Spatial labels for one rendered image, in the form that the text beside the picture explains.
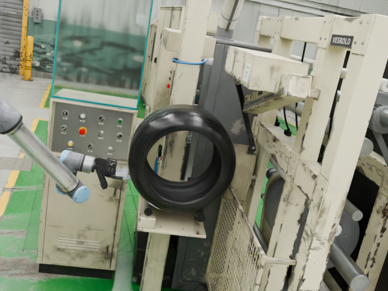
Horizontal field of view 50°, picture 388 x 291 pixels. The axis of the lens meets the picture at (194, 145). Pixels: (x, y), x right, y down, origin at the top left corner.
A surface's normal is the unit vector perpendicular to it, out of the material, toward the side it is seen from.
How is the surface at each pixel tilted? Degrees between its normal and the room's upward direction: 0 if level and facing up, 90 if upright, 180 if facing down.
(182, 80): 90
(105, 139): 90
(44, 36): 90
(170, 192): 35
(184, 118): 43
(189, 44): 90
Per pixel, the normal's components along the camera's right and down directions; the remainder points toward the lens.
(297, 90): 0.14, -0.02
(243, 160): 0.10, 0.29
